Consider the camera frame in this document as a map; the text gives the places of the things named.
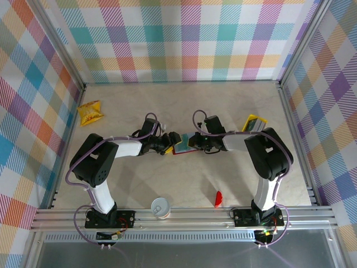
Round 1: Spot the teal credit card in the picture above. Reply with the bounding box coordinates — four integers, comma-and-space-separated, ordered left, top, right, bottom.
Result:
180, 133, 196, 150

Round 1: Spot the red leather card holder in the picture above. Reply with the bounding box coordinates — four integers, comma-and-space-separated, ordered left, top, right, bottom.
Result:
172, 133, 196, 156

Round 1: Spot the credit card stack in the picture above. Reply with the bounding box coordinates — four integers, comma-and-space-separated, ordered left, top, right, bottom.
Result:
245, 119, 266, 131

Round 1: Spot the yellow card box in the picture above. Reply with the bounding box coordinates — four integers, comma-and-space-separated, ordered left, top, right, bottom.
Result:
242, 113, 268, 132

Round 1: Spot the tin can with pull tab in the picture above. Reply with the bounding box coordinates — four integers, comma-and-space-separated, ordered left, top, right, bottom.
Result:
151, 197, 171, 221

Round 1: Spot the yellow snack bag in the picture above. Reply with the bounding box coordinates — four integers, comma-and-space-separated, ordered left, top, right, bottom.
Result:
77, 100, 105, 128

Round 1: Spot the plaid backdrop cloth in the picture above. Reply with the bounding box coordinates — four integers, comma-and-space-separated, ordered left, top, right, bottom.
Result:
0, 0, 82, 268
44, 0, 316, 83
281, 0, 357, 268

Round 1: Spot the small control board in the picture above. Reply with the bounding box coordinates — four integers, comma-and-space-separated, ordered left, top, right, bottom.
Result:
95, 229, 123, 243
255, 228, 276, 243

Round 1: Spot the grey metal sheet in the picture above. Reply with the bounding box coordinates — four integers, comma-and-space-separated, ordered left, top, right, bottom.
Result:
26, 230, 346, 268

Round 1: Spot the thin aluminium rail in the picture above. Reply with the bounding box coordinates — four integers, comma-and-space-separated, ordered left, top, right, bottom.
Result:
83, 79, 281, 85

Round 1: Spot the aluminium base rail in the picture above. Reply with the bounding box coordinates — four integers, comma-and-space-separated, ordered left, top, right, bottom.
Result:
30, 205, 339, 232

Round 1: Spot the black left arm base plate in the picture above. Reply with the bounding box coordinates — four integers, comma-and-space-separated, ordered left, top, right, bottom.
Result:
84, 209, 137, 230

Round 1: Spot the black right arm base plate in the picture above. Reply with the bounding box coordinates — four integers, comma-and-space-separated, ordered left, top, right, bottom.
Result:
233, 208, 285, 227

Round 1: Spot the aluminium side rail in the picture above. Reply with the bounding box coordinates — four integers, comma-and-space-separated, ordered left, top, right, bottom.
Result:
277, 82, 321, 207
47, 83, 86, 209

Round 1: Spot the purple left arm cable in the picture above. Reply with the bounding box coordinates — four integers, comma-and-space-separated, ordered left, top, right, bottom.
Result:
65, 112, 164, 250

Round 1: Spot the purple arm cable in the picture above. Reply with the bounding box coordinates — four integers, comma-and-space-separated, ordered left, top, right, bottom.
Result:
65, 112, 164, 250
192, 109, 291, 249

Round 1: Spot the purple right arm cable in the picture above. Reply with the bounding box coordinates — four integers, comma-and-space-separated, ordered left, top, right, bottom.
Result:
192, 109, 291, 249

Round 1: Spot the aluminium frame post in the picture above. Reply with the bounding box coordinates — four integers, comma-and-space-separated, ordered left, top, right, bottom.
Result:
27, 0, 86, 90
277, 0, 333, 89

